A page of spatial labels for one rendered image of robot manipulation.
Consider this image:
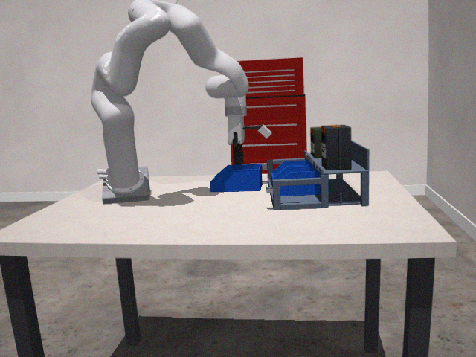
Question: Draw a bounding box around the blue bin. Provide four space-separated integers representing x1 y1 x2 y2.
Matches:
210 164 263 192
272 166 320 196
271 160 313 185

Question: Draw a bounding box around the grey shelf rack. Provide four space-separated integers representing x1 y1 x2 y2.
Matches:
262 141 369 210

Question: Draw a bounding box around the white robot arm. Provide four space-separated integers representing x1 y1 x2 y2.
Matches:
91 0 249 194

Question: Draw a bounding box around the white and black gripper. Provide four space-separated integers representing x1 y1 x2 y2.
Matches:
226 114 247 165

